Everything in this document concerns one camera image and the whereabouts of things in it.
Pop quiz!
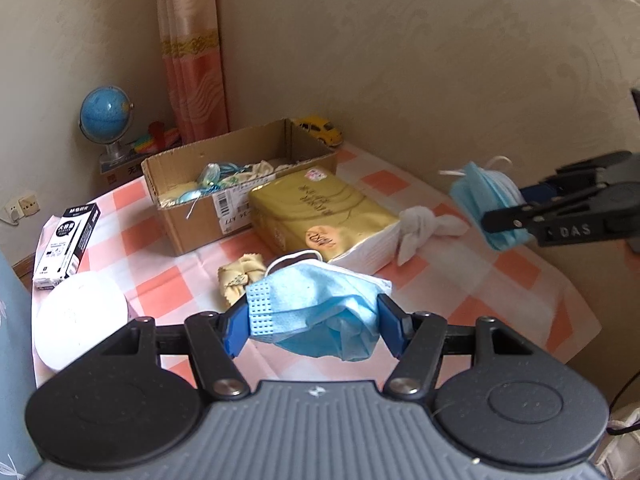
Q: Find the yellow toy car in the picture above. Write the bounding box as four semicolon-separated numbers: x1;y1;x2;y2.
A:
292;115;344;148

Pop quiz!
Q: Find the blue embroidered sachet pouch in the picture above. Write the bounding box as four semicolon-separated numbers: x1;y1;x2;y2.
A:
175;162;260;205

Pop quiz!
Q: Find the blue face mask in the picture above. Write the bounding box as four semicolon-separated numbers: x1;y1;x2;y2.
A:
438;155;530;252
245;249;393;362

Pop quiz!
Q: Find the wall power socket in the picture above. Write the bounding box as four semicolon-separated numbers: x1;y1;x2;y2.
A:
1;191;40;226

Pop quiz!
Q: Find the black white pen box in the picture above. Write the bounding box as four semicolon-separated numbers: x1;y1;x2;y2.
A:
32;203;101;290

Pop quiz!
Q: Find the black cable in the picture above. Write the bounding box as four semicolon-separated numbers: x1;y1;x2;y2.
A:
605;374;640;438

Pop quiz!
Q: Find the pink orange curtain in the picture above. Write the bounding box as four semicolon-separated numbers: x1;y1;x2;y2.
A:
156;0;229;144

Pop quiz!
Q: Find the orange checkered tablecloth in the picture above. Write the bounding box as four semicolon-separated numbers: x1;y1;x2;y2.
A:
30;142;603;391

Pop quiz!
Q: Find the blue desk globe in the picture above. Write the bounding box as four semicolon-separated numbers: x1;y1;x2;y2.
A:
78;86;134;164

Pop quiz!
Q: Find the clear jar white lid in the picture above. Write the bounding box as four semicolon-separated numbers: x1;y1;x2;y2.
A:
32;271;136;373

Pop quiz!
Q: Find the colourful toy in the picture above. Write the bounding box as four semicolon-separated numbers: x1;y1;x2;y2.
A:
132;122;181;155

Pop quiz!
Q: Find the gold tissue pack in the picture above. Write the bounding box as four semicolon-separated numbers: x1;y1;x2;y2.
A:
248;167;400;274

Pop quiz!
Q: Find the white knotted cloth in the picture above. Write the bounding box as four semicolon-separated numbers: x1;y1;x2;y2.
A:
397;206;469;266

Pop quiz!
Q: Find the yellow knotted cleaning cloth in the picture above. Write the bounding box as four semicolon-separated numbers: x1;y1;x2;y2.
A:
218;254;267;308

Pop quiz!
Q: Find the open cardboard box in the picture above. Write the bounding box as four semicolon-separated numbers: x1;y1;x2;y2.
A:
142;119;336;256

